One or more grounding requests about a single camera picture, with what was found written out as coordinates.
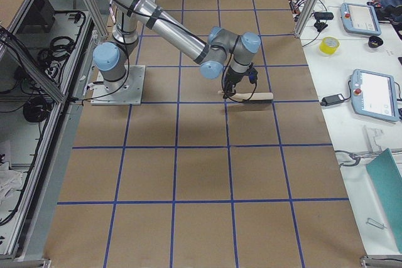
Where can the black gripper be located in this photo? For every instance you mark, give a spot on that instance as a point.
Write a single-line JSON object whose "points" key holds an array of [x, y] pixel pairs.
{"points": [[233, 78]]}

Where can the wooden hand brush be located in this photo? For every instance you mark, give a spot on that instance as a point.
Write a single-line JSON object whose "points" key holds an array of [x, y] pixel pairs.
{"points": [[249, 97]]}

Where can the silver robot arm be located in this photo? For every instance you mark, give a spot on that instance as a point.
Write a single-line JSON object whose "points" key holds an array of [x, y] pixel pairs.
{"points": [[224, 54]]}

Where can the black power adapter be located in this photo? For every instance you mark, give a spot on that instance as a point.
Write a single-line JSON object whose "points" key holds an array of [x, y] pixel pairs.
{"points": [[332, 100]]}

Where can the yellow tape roll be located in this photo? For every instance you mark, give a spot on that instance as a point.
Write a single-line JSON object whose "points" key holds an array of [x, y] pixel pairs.
{"points": [[329, 45]]}

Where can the black webcam on table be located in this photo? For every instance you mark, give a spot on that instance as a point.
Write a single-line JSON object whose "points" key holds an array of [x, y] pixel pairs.
{"points": [[321, 19]]}

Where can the upper teach pendant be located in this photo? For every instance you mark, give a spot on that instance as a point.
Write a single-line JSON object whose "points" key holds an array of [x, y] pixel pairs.
{"points": [[359, 19]]}

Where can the teach pendant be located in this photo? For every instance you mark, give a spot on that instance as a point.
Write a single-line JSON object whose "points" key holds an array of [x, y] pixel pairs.
{"points": [[359, 19], [373, 95]]}

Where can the lower teach pendant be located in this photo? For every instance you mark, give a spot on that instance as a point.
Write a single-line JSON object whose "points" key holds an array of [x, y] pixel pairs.
{"points": [[373, 95]]}

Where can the teal folder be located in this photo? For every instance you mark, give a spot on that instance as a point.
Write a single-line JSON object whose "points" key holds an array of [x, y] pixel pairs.
{"points": [[386, 178]]}

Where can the metal control cabinet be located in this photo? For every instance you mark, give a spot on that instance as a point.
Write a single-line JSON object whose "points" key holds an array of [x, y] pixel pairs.
{"points": [[46, 49]]}

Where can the white crumpled cloth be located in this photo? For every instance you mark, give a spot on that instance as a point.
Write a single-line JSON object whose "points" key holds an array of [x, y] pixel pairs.
{"points": [[11, 180]]}

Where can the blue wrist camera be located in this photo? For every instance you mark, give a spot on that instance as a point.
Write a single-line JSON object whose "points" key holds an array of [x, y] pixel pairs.
{"points": [[252, 74]]}

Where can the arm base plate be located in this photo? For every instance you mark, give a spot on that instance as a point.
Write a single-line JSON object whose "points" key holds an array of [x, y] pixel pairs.
{"points": [[128, 90]]}

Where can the aluminium frame post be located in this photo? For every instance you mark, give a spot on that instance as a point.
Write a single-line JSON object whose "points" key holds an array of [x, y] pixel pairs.
{"points": [[309, 1]]}

